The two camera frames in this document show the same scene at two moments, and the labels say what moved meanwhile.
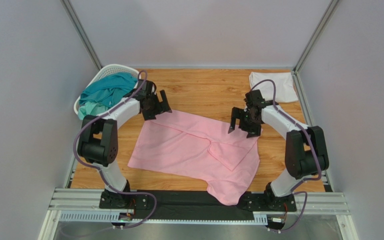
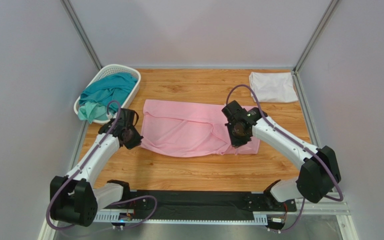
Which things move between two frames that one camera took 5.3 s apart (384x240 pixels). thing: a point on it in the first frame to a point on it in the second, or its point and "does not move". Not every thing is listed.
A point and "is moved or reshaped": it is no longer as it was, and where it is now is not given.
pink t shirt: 200,150 is moved or reshaped
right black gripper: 247,121 to 237,139
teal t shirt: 109,89 does not move
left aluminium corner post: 82,30 does not move
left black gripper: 162,107 to 136,141
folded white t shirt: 285,88 does not move
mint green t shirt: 90,108 does not move
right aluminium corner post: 298,76 does not move
